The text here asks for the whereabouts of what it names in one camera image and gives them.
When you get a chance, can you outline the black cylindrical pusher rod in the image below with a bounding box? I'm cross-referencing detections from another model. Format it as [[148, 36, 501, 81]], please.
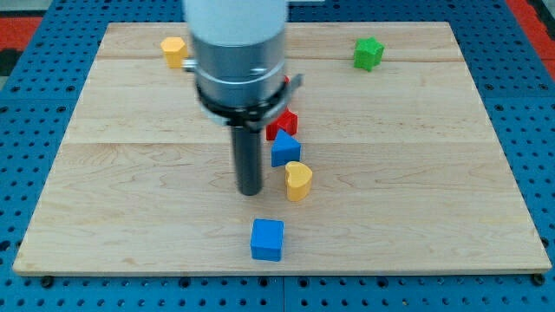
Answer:
[[231, 127, 263, 196]]

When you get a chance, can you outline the blue wooden cube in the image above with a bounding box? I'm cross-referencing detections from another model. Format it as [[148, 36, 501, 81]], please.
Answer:
[[250, 218, 284, 262]]

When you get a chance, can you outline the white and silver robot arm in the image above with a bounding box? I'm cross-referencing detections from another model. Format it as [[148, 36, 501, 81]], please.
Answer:
[[183, 0, 303, 196]]

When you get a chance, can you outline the yellow wooden heart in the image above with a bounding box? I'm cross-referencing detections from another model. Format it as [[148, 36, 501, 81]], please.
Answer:
[[285, 161, 313, 202]]

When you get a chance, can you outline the blue wooden triangle block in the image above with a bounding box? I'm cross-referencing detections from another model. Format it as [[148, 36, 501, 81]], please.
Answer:
[[271, 130, 302, 167]]

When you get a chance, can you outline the red wooden block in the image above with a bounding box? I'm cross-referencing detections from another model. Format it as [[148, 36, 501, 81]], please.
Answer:
[[265, 108, 298, 140]]

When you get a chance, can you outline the yellow wooden hexagon block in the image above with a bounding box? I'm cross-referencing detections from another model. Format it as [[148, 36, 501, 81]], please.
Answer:
[[160, 36, 188, 68]]

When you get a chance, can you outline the green wooden star block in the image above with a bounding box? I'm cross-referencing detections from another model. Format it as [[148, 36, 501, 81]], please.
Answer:
[[353, 37, 385, 72]]

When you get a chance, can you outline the light wooden board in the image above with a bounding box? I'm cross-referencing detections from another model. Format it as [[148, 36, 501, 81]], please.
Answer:
[[13, 23, 552, 276]]

